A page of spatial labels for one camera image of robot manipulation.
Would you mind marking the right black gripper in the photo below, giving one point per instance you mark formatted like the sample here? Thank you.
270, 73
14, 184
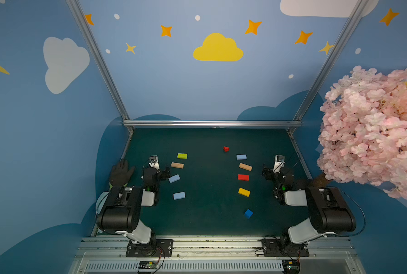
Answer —
268, 172

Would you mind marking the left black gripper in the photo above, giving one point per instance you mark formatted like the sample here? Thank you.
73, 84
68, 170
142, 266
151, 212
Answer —
161, 173

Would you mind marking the light blue block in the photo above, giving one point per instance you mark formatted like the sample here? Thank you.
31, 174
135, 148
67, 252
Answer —
179, 195
241, 157
174, 178

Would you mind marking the natural wood block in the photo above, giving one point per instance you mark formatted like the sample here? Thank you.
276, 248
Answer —
177, 165
245, 167

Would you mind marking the lime green block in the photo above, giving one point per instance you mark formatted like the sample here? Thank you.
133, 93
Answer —
182, 156

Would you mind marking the red rectangular block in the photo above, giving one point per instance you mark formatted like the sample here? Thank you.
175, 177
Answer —
243, 177

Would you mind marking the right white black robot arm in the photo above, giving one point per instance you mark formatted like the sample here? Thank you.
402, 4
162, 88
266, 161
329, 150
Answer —
328, 211

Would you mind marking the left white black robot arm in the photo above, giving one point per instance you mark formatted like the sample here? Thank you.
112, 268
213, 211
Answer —
119, 210

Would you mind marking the black green work glove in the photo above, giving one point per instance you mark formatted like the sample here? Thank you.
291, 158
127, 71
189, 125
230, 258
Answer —
121, 174

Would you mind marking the yellow rectangular block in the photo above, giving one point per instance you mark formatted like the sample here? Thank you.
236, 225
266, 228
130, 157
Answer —
244, 192

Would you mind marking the dark blue small block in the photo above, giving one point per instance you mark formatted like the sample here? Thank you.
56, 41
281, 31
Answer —
248, 214

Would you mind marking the light blue plastic dustpan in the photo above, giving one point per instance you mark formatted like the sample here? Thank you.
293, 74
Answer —
101, 201

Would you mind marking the right small circuit board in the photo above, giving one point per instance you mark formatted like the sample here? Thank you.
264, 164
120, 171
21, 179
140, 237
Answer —
291, 267

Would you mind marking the small circuit board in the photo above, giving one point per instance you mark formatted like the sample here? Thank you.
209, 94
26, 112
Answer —
291, 267
147, 266

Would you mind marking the left small circuit board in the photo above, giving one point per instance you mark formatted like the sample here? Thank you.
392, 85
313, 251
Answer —
147, 266

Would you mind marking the pink artificial blossom tree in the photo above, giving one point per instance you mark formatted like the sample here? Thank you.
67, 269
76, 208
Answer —
364, 130

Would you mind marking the aluminium frame back crossbar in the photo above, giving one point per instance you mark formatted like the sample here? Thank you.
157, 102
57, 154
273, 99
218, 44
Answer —
209, 124

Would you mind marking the right aluminium frame post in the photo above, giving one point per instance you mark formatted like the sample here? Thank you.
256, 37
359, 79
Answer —
330, 61

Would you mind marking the aluminium frame post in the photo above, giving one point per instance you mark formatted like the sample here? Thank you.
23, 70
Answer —
330, 61
79, 16

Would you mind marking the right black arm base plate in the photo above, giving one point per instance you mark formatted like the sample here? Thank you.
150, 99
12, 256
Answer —
273, 247

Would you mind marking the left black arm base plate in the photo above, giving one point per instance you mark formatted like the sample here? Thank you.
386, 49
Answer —
155, 248

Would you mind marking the aluminium frame rail front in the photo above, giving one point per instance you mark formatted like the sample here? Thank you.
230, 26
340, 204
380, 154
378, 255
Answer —
215, 255

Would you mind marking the left aluminium frame post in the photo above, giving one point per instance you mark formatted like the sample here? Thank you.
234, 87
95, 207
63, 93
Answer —
79, 16

